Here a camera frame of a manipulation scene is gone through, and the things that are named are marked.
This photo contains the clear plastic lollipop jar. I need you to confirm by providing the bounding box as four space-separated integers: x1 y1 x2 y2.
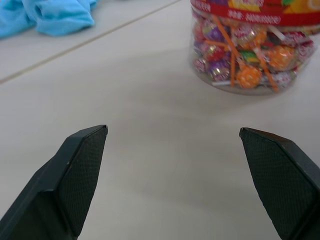
189 0 320 97

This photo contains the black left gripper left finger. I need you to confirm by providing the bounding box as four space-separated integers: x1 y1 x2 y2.
0 124 109 240

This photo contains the light blue cloth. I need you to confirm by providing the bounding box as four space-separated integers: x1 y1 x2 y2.
0 0 98 40

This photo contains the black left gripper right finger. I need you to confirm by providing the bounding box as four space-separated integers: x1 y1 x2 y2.
238 127 320 240

